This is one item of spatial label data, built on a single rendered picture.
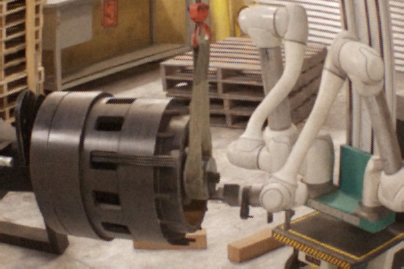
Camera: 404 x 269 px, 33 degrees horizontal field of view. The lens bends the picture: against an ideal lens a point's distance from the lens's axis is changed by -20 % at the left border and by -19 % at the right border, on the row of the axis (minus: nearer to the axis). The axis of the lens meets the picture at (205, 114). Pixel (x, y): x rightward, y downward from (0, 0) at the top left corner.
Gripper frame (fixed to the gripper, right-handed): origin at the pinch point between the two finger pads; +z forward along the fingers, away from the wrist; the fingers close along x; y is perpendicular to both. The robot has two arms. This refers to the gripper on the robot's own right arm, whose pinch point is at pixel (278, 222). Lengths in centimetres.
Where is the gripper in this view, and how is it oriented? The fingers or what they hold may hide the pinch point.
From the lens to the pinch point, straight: 325.1
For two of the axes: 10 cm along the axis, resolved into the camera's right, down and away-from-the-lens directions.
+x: -5.2, -2.0, 8.3
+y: 8.5, -1.8, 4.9
